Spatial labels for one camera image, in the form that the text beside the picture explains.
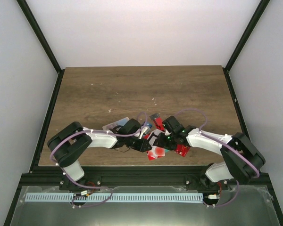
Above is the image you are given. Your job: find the white black red card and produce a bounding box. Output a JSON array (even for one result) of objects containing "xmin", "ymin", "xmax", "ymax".
[{"xmin": 143, "ymin": 129, "xmax": 165, "ymax": 146}]

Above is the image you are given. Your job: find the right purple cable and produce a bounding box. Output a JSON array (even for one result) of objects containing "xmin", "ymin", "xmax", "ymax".
[{"xmin": 174, "ymin": 108, "xmax": 260, "ymax": 208}]

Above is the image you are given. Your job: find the beige leather card holder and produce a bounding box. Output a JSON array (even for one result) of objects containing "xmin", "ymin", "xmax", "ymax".
[{"xmin": 102, "ymin": 117, "xmax": 129, "ymax": 130}]

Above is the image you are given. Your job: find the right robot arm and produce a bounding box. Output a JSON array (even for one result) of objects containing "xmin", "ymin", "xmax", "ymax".
[{"xmin": 155, "ymin": 116, "xmax": 266, "ymax": 190}]

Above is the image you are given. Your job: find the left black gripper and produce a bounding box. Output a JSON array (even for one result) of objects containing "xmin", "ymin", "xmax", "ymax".
[{"xmin": 126, "ymin": 136, "xmax": 152, "ymax": 153}]

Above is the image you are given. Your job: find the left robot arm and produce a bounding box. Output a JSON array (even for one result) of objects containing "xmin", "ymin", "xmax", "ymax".
[{"xmin": 47, "ymin": 119, "xmax": 152, "ymax": 190}]

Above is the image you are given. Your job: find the black aluminium frame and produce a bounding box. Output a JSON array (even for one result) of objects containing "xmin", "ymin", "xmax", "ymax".
[{"xmin": 4, "ymin": 0, "xmax": 269, "ymax": 226}]

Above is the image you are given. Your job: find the red card gold vip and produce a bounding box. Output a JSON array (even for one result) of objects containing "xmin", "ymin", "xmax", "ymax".
[{"xmin": 175, "ymin": 145, "xmax": 190, "ymax": 157}]

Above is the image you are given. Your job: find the white card red circle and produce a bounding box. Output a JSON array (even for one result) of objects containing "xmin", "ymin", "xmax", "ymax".
[{"xmin": 147, "ymin": 146, "xmax": 169, "ymax": 161}]

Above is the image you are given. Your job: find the light blue slotted cable duct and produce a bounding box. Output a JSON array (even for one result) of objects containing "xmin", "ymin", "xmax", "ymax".
[{"xmin": 25, "ymin": 193, "xmax": 203, "ymax": 203}]

